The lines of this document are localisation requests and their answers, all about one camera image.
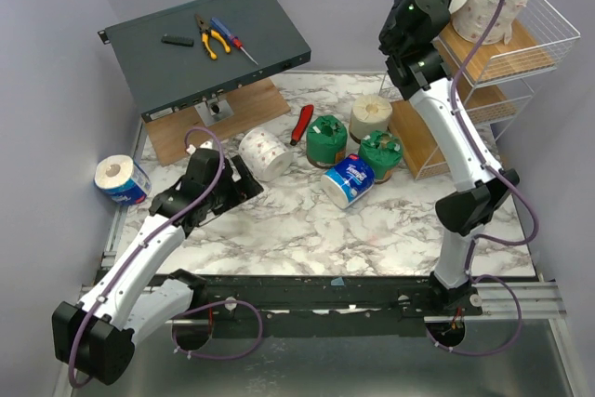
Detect top wooden shelf board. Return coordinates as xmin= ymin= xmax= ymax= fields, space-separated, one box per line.
xmin=436 ymin=20 xmax=557 ymax=85

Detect green wrapped roll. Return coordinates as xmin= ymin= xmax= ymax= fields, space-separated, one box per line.
xmin=358 ymin=131 xmax=403 ymax=183
xmin=306 ymin=115 xmax=348 ymax=168

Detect blue Tempo tissue roll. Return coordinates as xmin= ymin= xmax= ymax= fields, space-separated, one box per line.
xmin=321 ymin=154 xmax=375 ymax=209

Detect cream wrapped roll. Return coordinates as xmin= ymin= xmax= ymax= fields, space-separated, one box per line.
xmin=349 ymin=95 xmax=392 ymax=142

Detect white wire shelf rack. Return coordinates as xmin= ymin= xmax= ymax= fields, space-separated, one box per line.
xmin=379 ymin=0 xmax=580 ymax=180

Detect bottom wooden shelf board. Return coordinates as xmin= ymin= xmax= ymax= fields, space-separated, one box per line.
xmin=389 ymin=100 xmax=449 ymax=180

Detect floral roll back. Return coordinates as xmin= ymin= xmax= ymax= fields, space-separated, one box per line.
xmin=238 ymin=126 xmax=293 ymax=182

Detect green wrapped roll left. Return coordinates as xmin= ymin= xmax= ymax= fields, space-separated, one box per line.
xmin=306 ymin=115 xmax=348 ymax=168

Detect wooden board under chassis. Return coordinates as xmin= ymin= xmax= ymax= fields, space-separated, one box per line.
xmin=145 ymin=79 xmax=290 ymax=166

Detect blue wrapped roll far left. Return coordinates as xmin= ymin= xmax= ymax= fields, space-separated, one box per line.
xmin=94 ymin=154 xmax=152 ymax=205

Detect red utility knife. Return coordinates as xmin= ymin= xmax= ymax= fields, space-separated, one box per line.
xmin=290 ymin=104 xmax=314 ymax=146

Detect yellow handled pliers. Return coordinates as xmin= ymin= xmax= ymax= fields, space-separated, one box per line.
xmin=194 ymin=14 xmax=231 ymax=60

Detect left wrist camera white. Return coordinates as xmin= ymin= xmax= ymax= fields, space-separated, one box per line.
xmin=186 ymin=139 xmax=219 ymax=155

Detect black bit holder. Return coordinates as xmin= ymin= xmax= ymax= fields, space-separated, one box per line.
xmin=161 ymin=33 xmax=194 ymax=47

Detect wooden shelf board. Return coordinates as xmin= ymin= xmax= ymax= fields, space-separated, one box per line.
xmin=436 ymin=20 xmax=557 ymax=85
xmin=457 ymin=79 xmax=517 ymax=125
xmin=389 ymin=100 xmax=449 ymax=180

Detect floral roll front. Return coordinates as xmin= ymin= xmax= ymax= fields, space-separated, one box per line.
xmin=452 ymin=0 xmax=528 ymax=46

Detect dark grey rack chassis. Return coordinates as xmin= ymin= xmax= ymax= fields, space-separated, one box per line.
xmin=99 ymin=0 xmax=311 ymax=123

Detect middle wooden shelf board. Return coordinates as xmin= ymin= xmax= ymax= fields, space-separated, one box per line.
xmin=457 ymin=79 xmax=517 ymax=125

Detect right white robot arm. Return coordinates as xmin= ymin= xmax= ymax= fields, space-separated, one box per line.
xmin=379 ymin=0 xmax=519 ymax=315

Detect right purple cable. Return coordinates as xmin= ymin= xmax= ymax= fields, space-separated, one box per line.
xmin=448 ymin=0 xmax=540 ymax=286

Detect green wrapped roll right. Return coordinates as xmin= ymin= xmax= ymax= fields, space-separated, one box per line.
xmin=358 ymin=131 xmax=403 ymax=183

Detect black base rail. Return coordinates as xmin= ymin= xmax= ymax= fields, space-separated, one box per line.
xmin=171 ymin=271 xmax=483 ymax=338

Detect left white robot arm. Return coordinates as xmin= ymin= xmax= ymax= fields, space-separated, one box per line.
xmin=51 ymin=149 xmax=263 ymax=389

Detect blue red screwdriver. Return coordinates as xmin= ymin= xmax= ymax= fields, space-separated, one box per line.
xmin=210 ymin=17 xmax=258 ymax=65

